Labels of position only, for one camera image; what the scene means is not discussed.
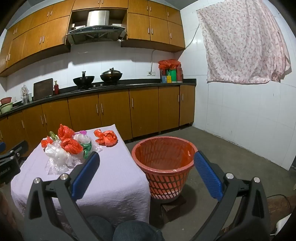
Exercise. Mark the clear bubble wrap sheet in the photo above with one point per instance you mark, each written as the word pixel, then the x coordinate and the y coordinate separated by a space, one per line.
pixel 55 169

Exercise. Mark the colourful condiment containers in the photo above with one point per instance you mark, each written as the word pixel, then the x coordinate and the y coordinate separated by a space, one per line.
pixel 172 76

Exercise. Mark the black wok with lid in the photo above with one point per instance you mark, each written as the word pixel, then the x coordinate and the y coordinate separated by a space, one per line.
pixel 111 76

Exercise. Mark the red basin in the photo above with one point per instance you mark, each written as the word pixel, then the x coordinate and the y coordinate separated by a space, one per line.
pixel 5 100

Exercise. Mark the red bottle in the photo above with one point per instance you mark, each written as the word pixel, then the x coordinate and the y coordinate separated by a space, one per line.
pixel 56 89

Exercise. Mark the orange flower right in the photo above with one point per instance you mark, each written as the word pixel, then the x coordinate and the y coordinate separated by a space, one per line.
pixel 108 138

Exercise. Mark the steel range hood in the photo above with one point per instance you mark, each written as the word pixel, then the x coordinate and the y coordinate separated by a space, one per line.
pixel 97 18

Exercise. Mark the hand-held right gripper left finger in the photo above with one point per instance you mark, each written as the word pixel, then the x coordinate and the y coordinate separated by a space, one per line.
pixel 84 176

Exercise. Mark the small red plastic bag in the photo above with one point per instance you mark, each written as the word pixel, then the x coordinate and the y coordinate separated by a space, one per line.
pixel 47 142

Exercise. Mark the floral hanging cloth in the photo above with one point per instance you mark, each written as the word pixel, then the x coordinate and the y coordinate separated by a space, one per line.
pixel 242 41

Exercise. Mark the gas stove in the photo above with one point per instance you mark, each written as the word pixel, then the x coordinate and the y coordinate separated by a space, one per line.
pixel 97 86

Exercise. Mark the wooden upper cabinets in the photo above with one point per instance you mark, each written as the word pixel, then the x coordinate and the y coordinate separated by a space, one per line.
pixel 34 37

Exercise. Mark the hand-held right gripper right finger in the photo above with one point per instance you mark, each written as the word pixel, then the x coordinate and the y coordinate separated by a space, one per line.
pixel 207 176

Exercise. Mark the person's leg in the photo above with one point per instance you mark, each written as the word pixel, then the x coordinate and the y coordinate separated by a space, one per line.
pixel 136 231
pixel 99 228

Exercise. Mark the person's left forearm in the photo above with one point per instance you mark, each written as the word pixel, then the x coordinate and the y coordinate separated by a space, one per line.
pixel 5 208

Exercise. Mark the red basket liner bag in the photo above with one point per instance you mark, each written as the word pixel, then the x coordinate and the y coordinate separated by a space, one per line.
pixel 159 153

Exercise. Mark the dark green plastic bag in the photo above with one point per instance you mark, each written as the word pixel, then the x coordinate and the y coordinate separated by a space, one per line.
pixel 87 148

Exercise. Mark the red bag over containers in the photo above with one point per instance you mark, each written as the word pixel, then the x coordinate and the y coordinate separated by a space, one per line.
pixel 168 63

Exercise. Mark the person's left leg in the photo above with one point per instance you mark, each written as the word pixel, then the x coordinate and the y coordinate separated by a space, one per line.
pixel 99 228

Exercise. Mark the green flower stem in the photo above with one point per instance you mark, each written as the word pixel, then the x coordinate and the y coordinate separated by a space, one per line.
pixel 53 135

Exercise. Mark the orange artificial flower bunch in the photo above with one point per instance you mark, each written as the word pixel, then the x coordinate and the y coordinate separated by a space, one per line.
pixel 72 146

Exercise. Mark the clear plastic bag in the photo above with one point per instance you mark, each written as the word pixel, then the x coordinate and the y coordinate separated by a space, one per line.
pixel 57 154

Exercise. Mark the black countertop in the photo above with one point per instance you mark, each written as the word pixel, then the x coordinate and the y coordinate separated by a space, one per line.
pixel 138 84

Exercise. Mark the orange plastic basket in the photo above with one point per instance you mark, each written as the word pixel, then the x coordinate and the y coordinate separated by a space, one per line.
pixel 166 183

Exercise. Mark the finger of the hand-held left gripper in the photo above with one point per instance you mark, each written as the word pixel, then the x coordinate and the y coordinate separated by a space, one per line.
pixel 21 148
pixel 2 147

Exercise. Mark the dark wooden stool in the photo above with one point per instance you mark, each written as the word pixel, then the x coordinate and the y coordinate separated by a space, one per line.
pixel 172 207

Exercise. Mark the person's right leg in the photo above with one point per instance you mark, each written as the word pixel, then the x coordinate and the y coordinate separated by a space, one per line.
pixel 136 231

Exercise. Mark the wooden lower cabinets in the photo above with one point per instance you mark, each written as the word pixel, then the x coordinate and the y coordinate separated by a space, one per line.
pixel 143 111

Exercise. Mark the white object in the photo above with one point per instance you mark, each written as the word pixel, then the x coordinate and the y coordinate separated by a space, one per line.
pixel 283 226

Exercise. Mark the white plastic bag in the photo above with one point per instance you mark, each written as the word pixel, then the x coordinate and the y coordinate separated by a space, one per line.
pixel 82 139

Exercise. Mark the wooden cabinets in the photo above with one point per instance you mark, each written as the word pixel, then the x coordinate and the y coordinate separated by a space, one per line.
pixel 34 37
pixel 143 111

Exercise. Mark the white wall outlet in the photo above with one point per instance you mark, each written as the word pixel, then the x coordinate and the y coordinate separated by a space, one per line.
pixel 151 73

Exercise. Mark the dark cutting board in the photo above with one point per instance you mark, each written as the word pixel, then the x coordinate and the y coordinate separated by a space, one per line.
pixel 42 89

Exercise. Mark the pink artificial flowers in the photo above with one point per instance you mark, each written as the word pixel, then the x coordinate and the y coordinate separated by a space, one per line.
pixel 83 132

